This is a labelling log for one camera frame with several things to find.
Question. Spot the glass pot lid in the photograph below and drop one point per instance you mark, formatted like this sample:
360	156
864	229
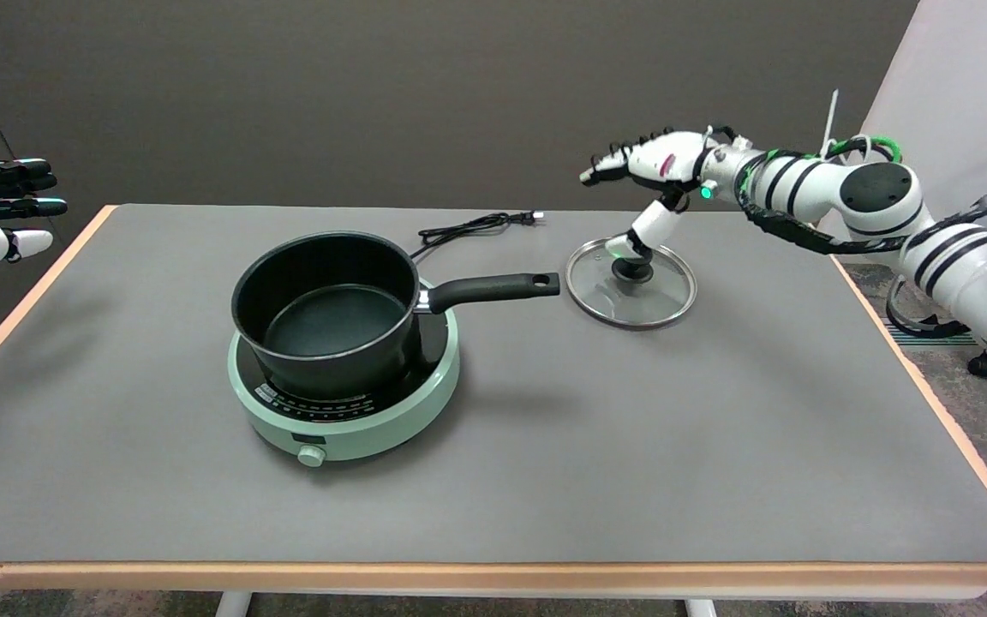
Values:
669	296

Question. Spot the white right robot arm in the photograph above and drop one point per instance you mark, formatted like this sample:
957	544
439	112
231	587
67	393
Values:
913	231

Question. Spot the grey table mat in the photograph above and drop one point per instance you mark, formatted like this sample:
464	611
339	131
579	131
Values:
631	428

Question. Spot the green induction cooker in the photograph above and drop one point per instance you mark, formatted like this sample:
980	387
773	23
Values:
373	411

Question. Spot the white table leg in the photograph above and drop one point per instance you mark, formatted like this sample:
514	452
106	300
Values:
232	603
701	608

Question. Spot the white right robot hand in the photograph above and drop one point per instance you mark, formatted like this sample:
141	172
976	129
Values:
656	171

